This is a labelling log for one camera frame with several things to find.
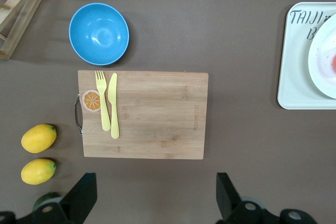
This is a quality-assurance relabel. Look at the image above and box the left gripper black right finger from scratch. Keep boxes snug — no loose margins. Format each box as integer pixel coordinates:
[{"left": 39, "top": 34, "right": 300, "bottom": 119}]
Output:
[{"left": 216, "top": 173, "right": 244, "bottom": 221}]

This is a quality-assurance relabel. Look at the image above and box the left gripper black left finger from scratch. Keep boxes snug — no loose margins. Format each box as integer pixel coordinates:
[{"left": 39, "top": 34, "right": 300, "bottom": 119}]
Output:
[{"left": 60, "top": 173, "right": 98, "bottom": 224}]

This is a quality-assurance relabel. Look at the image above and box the white round plate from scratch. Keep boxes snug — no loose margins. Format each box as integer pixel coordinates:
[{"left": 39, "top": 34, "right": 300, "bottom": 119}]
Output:
[{"left": 308, "top": 13, "right": 336, "bottom": 99}]

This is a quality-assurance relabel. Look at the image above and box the green avocado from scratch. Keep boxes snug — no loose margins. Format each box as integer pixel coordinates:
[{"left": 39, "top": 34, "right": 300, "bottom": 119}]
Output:
[{"left": 33, "top": 191, "right": 62, "bottom": 211}]

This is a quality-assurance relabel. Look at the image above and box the yellow lemon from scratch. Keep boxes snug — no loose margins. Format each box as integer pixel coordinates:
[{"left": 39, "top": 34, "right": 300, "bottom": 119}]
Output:
[
  {"left": 20, "top": 158, "right": 57, "bottom": 185},
  {"left": 20, "top": 123, "right": 57, "bottom": 154}
]

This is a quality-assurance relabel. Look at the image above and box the yellow plastic fork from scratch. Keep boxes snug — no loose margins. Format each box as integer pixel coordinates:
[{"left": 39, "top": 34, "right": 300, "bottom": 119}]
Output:
[{"left": 94, "top": 70, "right": 111, "bottom": 132}]

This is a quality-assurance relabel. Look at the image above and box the toy orange slice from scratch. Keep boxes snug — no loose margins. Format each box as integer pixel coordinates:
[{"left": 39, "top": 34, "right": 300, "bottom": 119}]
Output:
[{"left": 82, "top": 89, "right": 101, "bottom": 113}]

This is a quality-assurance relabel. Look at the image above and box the yellow plastic knife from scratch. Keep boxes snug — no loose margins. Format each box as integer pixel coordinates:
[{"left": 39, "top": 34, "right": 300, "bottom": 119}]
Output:
[{"left": 107, "top": 72, "right": 121, "bottom": 140}]

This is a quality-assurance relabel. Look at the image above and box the bamboo cutting board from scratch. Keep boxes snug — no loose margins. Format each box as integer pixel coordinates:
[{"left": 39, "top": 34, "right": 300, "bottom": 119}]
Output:
[{"left": 77, "top": 70, "right": 209, "bottom": 161}]

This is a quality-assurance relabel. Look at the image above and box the cream tray with bear print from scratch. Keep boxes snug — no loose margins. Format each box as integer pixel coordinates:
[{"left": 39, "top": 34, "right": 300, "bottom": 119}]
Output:
[{"left": 277, "top": 2, "right": 336, "bottom": 110}]

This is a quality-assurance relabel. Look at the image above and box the blue bowl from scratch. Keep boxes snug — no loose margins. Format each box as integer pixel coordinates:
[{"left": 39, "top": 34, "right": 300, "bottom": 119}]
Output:
[{"left": 68, "top": 3, "right": 130, "bottom": 66}]

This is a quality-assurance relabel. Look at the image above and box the wooden peg rack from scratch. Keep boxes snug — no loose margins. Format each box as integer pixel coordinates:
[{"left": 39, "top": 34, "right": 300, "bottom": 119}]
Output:
[{"left": 0, "top": 0, "right": 56, "bottom": 60}]

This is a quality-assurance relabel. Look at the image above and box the metal cutting board handle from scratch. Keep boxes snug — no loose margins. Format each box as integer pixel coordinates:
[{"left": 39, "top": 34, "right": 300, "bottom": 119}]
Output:
[{"left": 74, "top": 93, "right": 84, "bottom": 136}]

